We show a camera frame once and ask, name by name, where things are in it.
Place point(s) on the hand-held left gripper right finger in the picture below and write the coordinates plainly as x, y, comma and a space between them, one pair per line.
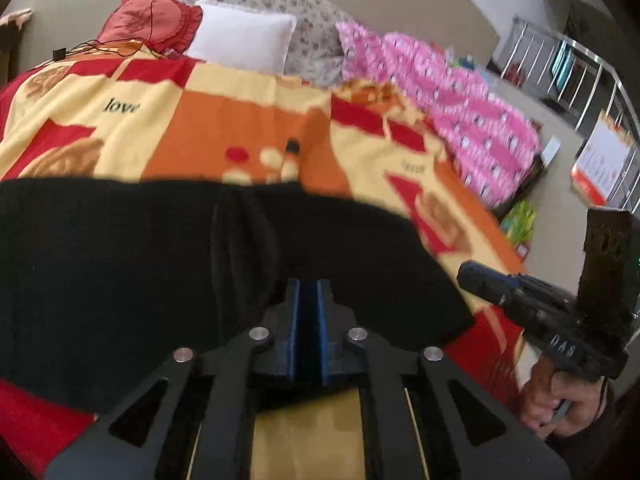
321, 330

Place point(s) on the teal hanging cloth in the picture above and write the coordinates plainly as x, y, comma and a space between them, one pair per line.
562, 60

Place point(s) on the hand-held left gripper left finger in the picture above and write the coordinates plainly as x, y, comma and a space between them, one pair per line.
296, 330

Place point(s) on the floral grey pillow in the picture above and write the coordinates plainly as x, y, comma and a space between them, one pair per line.
315, 45

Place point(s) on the person's right forearm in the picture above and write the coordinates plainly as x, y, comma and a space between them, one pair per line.
607, 437

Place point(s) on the red orange printed blanket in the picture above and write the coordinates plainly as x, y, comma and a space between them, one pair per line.
210, 130

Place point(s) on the white paper sheet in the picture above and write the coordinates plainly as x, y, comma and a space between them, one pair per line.
550, 150

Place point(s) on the red white poster board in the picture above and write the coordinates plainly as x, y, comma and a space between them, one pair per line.
600, 160

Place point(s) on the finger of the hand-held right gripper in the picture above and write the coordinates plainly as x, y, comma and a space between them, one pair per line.
482, 281

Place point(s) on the pink printed quilt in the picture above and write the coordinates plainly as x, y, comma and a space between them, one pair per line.
450, 85

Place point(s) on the red ruffled pillow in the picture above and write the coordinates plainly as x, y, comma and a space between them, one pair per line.
145, 17

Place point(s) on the person's right hand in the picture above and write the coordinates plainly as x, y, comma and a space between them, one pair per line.
550, 397

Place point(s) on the black pants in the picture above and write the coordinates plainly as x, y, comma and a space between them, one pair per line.
125, 270

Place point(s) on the metal railing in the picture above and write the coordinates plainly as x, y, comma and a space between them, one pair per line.
592, 51

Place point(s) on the dark wooden cabinet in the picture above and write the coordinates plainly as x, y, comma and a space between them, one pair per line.
12, 40

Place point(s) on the white pillow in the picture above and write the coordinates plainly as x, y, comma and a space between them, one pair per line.
240, 35

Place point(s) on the green colourful toy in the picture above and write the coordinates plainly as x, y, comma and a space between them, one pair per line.
517, 222

